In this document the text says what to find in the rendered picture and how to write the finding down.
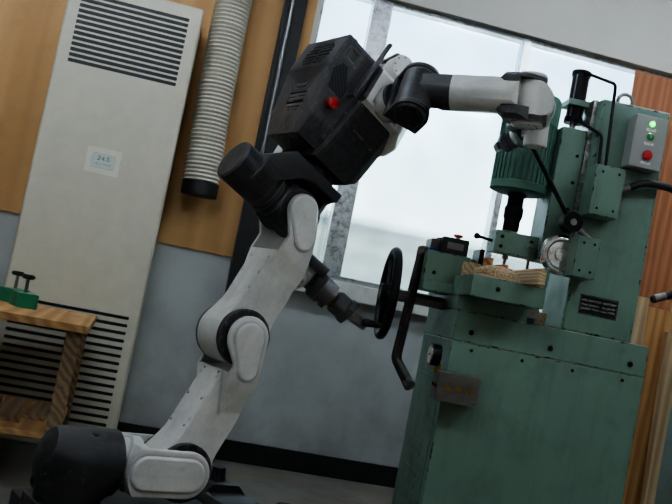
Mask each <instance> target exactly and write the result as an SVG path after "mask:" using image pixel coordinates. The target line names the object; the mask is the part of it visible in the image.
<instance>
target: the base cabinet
mask: <svg viewBox="0 0 672 504"><path fill-rule="evenodd" d="M431 343H434V344H439V345H442V348H443V351H442V358H441V362H440V363H441V367H440V370H444V371H449V372H454V373H459V374H464V375H469V376H474V377H477V378H480V379H482V382H481V387H480V392H479V398H478V403H477V408H474V407H469V406H464V405H458V404H453V403H448V402H443V401H438V400H434V399H433V398H431V397H429V395H430V389H431V384H432V379H433V374H434V368H435V366H432V365H427V352H428V348H429V346H430V344H431ZM643 381H644V378H643V377H638V376H633V375H628V374H623V373H618V372H613V371H608V370H603V369H598V368H593V367H588V366H582V365H577V364H572V363H567V362H562V361H557V360H552V359H547V358H542V357H537V356H532V355H527V354H522V353H517V352H512V351H507V350H502V349H497V348H491V347H486V346H481V345H476V344H471V343H466V342H461V341H456V340H451V339H447V338H443V337H439V336H435V335H431V334H427V333H424V336H423V341H422V347H421V352H420V357H419V362H418V368H417V373H416V378H415V386H414V388H413V394H412V399H411V404H410V409H409V415H408V420H407V425H406V430H405V436H404V441H403V446H402V451H401V456H400V462H399V467H398V472H397V477H396V483H395V488H394V493H393V498H392V503H391V504H622V501H623V495H624V489H625V483H626V478H627V472H628V466H629V461H630V455H631V449H632V444H633V438H634V432H635V427H636V421H637V415H638V409H639V404H640V398H641V392H642V387H643Z"/></svg>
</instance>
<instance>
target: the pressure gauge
mask: <svg viewBox="0 0 672 504"><path fill-rule="evenodd" d="M442 351H443V348H442V345H439V344H434V343H431V344H430V346H429V348H428V352H427V365H432V366H435V368H434V373H436V374H437V371H438V370H440V367H441V363H440V362H441V358H442ZM429 353H431V354H430V355H429Z"/></svg>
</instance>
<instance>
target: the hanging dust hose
mask: <svg viewBox="0 0 672 504"><path fill-rule="evenodd" d="M252 3H253V0H216V2H215V6H214V9H215V10H213V13H214V14H212V17H213V18H212V19H211V20H212V22H211V26H210V30H209V34H208V36H209V37H208V38H207V40H208V41H207V43H206V44H207V46H206V48H207V49H206V50H205V52H206V53H205V54H204V56H205V57H204V58H203V59H204V61H203V64H204V65H202V68H203V69H201V72H202V73H201V74H200V75H201V76H202V77H200V80H201V81H199V84H200V85H198V87H199V88H200V89H198V90H197V91H198V92H199V93H197V96H198V97H196V99H197V101H195V103H196V104H197V105H195V108H196V109H194V111H195V113H193V115H194V116H195V117H193V118H192V119H193V120H194V121H192V123H193V124H194V125H191V127H192V128H193V129H191V130H190V131H191V132H192V133H190V135H191V137H189V139H190V140H191V141H189V142H188V143H189V144H190V145H188V147H189V148H190V149H187V151H188V152H189V153H187V154H186V155H187V156H188V157H186V159H187V160H188V161H186V162H185V163H186V164H187V165H185V168H187V169H184V171H185V172H186V173H184V174H183V175H184V176H185V177H183V180H182V184H181V189H180V192H181V193H183V194H187V195H190V196H194V197H199V198H204V199H210V200H216V199H217V194H218V189H219V186H218V185H219V183H218V182H219V181H220V179H219V176H218V174H217V170H218V166H219V164H220V162H221V161H222V158H223V157H224V156H223V155H222V154H224V153H225V152H224V151H223V150H224V149H225V147H224V146H225V145H226V144H225V143H224V142H226V141H227V140H226V139H225V138H227V135H225V134H228V132H227V131H226V130H228V129H229V128H228V127H227V126H229V124H228V122H230V120H229V118H230V114H231V112H230V111H231V110H232V108H231V107H232V106H233V105H232V104H231V103H233V100H232V99H233V98H234V96H233V95H234V94H235V93H234V92H233V91H235V88H234V87H236V85H235V83H237V81H236V79H237V78H238V77H237V75H238V73H237V72H238V71H239V69H238V68H239V67H240V66H239V64H240V63H241V62H240V61H239V60H241V57H240V56H242V53H241V52H243V50H242V49H243V45H244V41H245V38H244V37H246V34H245V33H246V32H247V31H246V29H247V28H248V27H247V26H248V22H249V19H248V18H250V15H249V14H250V13H251V12H250V11H251V9H252V8H251V7H252Z"/></svg>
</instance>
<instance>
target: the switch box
mask: <svg viewBox="0 0 672 504"><path fill-rule="evenodd" d="M651 121H654V122H655V123H656V126H655V127H653V128H651V127H650V126H649V123H650V122H651ZM667 127H668V120H666V119H661V118H657V117H652V116H648V115H643V114H639V113H638V114H635V115H633V116H631V117H630V118H629V124H628V129H627V135H626V140H625V146H624V152H623V157H622V163H621V168H625V169H629V170H634V171H639V172H643V173H648V174H653V173H656V172H659V171H660V167H661V161H662V155H663V150H664V144H665V138H666V133H667ZM647 128H651V129H656V133H655V132H651V131H646V129H647ZM649 133H651V134H653V135H654V139H653V141H648V140H647V139H646V135H647V134H649ZM644 141H646V142H650V143H654V145H653V146H650V145H645V144H644ZM645 150H650V151H651V152H652V154H653V156H652V158H651V159H650V160H645V159H644V158H643V156H642V154H643V152H644V151H645ZM641 160H643V161H647V162H650V165H647V164H642V163H640V162H641Z"/></svg>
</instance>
